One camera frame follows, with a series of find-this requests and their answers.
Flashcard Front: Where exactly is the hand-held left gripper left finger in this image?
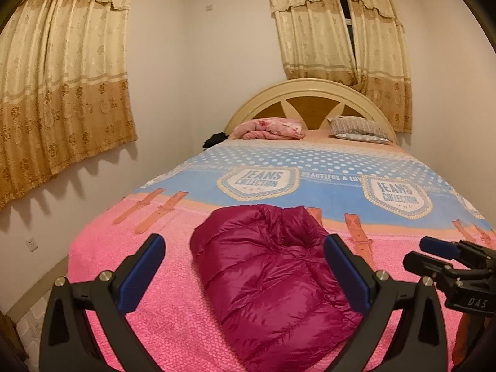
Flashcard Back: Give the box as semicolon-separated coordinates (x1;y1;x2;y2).
39;234;166;372

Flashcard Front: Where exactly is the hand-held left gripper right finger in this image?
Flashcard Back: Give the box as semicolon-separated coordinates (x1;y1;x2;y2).
323;234;450;372

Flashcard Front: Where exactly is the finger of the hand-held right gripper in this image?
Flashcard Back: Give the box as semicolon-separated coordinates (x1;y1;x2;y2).
419;235;482;259
402;251;451;284

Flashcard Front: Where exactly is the magenta puffer jacket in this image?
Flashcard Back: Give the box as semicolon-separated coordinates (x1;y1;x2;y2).
189;205;375;372

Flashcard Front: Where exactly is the pink and blue printed blanket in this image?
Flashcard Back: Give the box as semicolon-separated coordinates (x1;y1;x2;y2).
66;139;496;372

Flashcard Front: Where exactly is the peach bed sheet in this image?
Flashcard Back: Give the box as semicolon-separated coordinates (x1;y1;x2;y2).
303;129;412;153

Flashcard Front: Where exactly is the striped pillow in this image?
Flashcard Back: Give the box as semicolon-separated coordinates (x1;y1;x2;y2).
327;115;394;145

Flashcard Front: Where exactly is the dark cloth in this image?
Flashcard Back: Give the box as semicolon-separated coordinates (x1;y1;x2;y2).
202;132;229;150

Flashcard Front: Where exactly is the pink floral folded quilt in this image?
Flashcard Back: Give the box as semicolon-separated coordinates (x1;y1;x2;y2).
229;117;307;141

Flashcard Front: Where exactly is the cream wooden headboard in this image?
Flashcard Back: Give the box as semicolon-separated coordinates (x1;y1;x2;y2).
225;78;400;144

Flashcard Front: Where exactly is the narrow beige floral curtain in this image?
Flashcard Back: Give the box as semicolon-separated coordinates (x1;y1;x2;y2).
341;0;414;133
267;0;359;88

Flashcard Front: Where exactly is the wide beige floral curtain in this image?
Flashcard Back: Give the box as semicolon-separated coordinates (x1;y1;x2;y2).
0;0;139;210

